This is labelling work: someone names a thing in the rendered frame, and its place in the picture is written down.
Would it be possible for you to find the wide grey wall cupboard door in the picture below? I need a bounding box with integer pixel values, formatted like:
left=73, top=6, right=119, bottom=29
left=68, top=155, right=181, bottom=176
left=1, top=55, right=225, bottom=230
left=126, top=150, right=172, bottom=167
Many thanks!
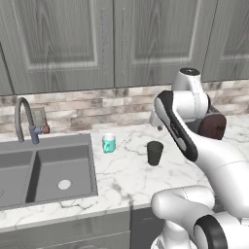
left=0, top=0, right=115, bottom=96

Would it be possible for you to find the dark brown rounded appliance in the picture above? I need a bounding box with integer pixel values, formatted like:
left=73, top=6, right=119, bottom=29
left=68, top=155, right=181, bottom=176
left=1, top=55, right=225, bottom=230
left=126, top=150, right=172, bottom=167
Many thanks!
left=197, top=105, right=228, bottom=141

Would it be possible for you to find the grey curved tap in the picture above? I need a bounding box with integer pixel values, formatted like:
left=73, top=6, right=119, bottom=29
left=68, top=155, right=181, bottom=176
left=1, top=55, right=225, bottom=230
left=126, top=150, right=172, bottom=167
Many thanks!
left=15, top=96, right=51, bottom=146

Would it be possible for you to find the dark glass cup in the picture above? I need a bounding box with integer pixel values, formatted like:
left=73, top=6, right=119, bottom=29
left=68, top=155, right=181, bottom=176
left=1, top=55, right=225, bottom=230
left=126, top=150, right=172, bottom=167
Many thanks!
left=146, top=140, right=164, bottom=167

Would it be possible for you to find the grey wall socket plate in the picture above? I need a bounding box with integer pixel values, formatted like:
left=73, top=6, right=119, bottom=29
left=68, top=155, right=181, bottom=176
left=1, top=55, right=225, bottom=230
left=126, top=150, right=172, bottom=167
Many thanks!
left=31, top=106, right=47, bottom=127

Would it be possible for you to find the teal mug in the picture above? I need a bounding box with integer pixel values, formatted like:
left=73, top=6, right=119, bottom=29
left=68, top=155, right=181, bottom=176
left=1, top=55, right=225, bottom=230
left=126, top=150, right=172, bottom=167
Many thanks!
left=101, top=132, right=117, bottom=155

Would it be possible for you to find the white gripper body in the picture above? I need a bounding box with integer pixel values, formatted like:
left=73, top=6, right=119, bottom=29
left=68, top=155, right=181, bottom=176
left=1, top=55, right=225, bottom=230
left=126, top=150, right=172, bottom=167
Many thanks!
left=149, top=108, right=164, bottom=131

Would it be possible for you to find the grey base cupboard front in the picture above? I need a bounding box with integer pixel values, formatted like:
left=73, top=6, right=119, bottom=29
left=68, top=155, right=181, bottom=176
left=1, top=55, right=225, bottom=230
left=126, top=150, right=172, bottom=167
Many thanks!
left=0, top=209, right=131, bottom=249
left=130, top=206, right=167, bottom=249

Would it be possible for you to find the grey double basin sink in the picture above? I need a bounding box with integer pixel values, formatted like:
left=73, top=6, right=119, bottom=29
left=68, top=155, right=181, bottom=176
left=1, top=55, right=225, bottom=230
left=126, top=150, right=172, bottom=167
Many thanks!
left=0, top=131, right=99, bottom=211

